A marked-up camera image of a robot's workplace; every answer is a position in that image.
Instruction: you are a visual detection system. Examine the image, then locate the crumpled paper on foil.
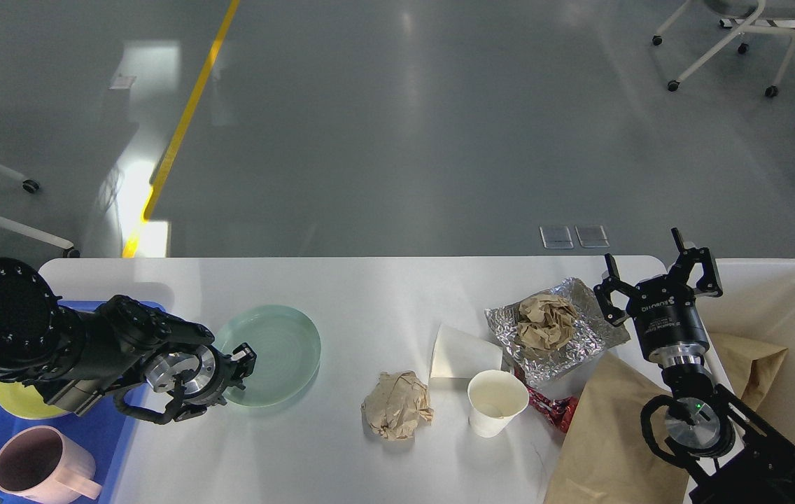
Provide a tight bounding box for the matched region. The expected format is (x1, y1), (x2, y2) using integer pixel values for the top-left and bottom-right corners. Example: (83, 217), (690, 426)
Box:
(516, 293), (579, 352)

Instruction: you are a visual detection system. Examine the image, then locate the white office chair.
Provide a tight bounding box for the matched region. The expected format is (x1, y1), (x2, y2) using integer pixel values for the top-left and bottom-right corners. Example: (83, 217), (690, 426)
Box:
(666, 1), (795, 99)

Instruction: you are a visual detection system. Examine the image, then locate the beige plastic bin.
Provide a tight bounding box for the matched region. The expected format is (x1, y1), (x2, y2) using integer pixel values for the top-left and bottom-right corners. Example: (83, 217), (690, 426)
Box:
(691, 259), (795, 504)

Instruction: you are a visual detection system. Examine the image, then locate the floor socket cover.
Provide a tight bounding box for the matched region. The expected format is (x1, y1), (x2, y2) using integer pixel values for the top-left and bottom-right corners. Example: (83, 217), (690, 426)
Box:
(539, 225), (575, 250)
(575, 225), (611, 249)

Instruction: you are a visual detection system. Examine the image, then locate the brown paper bag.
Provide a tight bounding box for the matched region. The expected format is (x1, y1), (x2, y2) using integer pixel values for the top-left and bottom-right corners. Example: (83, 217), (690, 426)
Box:
(544, 355), (689, 503)

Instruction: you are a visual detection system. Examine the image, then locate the red snack wrapper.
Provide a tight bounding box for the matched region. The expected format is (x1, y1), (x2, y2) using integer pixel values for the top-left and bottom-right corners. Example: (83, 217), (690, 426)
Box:
(512, 366), (579, 433)

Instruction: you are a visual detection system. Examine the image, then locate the white paper cup upright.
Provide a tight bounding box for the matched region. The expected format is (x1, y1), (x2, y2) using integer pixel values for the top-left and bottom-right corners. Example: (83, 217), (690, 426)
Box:
(467, 370), (529, 438)

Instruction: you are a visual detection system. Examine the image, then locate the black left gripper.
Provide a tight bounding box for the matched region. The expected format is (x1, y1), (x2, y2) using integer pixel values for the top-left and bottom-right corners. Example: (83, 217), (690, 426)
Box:
(144, 342), (257, 407)

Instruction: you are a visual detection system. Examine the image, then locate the crumpled brown paper ball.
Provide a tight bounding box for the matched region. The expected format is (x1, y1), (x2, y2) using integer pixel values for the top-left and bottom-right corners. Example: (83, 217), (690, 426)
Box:
(361, 370), (434, 441)

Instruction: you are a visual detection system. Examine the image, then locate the floor socket cover right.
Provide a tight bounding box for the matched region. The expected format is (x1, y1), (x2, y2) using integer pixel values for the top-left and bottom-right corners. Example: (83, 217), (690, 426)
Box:
(575, 225), (611, 249)

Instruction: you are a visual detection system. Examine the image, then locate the light green plate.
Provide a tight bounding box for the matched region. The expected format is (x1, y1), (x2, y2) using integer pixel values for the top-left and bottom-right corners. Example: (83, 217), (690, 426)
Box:
(216, 305), (321, 408)

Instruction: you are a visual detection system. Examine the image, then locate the aluminium foil sheet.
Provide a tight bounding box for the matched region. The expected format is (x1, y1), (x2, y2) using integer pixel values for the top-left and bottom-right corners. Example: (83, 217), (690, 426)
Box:
(484, 277), (631, 387)

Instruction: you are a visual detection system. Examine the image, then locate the floor socket cover left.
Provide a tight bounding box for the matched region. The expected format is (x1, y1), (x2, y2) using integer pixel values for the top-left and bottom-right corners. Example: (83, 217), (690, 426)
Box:
(539, 225), (575, 250)

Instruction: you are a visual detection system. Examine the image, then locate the pink mug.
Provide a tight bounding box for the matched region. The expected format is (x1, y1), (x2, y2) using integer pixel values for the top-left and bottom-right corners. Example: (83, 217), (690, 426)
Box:
(0, 426), (103, 503)

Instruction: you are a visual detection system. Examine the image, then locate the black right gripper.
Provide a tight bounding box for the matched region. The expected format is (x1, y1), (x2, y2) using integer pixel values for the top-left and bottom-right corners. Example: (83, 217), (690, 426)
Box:
(593, 227), (724, 366)

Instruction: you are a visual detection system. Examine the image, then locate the brown paper in bin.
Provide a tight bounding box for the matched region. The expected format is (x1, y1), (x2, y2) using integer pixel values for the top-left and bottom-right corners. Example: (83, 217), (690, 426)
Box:
(709, 332), (789, 410)

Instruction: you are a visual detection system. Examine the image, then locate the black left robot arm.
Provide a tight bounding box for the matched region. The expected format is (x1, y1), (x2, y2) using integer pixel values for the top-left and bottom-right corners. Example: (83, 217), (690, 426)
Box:
(0, 258), (257, 425)

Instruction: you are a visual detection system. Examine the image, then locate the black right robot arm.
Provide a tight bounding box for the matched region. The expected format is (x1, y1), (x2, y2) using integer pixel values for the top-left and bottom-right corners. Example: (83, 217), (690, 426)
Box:
(593, 227), (795, 503)

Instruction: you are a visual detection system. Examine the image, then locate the yellow plate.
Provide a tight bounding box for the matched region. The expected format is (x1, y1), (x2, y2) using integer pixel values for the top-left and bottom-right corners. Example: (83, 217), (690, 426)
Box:
(0, 381), (70, 421)

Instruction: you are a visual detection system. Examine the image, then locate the blue plastic tray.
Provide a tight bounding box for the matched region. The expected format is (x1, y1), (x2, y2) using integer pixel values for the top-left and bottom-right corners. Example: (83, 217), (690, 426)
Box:
(0, 301), (169, 504)

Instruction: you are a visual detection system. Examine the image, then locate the flattened white paper cup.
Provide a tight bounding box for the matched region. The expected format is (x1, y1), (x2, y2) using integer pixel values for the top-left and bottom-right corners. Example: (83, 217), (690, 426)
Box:
(429, 323), (502, 379)

